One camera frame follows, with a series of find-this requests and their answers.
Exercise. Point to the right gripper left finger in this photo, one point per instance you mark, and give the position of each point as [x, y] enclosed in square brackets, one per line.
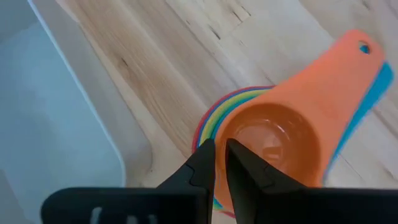
[140, 205]

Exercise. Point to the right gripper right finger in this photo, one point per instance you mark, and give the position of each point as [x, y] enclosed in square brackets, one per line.
[295, 205]

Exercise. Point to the red measuring cup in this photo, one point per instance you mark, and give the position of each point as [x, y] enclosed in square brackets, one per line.
[194, 139]

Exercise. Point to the green measuring cup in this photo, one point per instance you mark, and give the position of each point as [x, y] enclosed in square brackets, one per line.
[209, 136]

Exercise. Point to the orange measuring cup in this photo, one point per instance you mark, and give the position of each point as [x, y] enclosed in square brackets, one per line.
[311, 93]

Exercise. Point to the cyan measuring cup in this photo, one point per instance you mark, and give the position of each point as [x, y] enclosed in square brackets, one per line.
[370, 102]

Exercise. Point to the grey plastic basket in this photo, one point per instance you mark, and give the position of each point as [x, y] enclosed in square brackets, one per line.
[46, 109]

